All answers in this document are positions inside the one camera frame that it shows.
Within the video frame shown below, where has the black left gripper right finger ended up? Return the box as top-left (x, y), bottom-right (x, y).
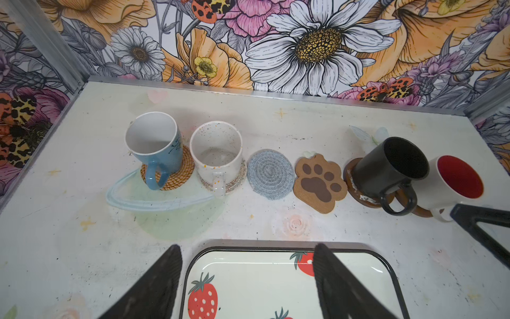
top-left (313, 243), bottom-right (395, 318)

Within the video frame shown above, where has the white strawberry tray black rim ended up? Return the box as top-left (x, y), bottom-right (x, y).
top-left (180, 247), bottom-right (409, 318)

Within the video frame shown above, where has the cork paw print coaster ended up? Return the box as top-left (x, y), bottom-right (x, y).
top-left (293, 154), bottom-right (348, 214)

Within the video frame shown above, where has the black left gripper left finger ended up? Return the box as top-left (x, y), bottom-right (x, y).
top-left (101, 245), bottom-right (183, 318)

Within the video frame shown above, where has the black mug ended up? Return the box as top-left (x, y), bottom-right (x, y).
top-left (351, 137), bottom-right (430, 216)

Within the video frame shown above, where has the woven rattan round coaster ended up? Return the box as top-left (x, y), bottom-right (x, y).
top-left (159, 146), bottom-right (195, 191)

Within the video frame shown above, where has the blue mug white inside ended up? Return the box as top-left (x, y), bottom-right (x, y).
top-left (125, 112), bottom-right (183, 190)

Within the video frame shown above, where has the scratched brown round coaster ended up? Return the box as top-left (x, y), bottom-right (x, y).
top-left (343, 158), bottom-right (382, 209)

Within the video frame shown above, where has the white mug red inside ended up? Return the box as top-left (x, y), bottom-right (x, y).
top-left (413, 155), bottom-right (485, 222)

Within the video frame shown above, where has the grey woven round coaster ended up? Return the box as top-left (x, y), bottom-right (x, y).
top-left (247, 149), bottom-right (296, 200)

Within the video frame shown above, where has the plain brown round coaster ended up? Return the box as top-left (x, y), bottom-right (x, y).
top-left (395, 190), bottom-right (433, 218)

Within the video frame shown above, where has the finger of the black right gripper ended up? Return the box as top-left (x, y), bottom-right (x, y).
top-left (450, 204), bottom-right (509, 268)

